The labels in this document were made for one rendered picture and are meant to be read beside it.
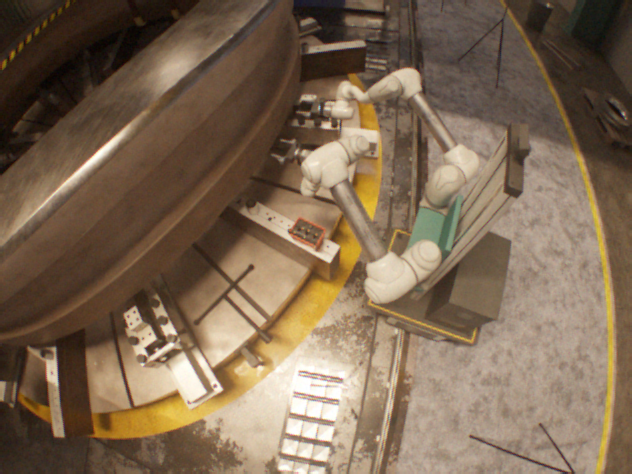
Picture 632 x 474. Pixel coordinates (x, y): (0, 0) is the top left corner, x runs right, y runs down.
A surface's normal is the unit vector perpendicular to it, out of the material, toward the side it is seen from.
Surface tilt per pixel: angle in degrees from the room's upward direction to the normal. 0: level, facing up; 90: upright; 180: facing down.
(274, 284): 0
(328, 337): 0
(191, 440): 0
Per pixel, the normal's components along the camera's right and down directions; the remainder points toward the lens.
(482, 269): -0.04, -0.42
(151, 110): 0.55, 0.07
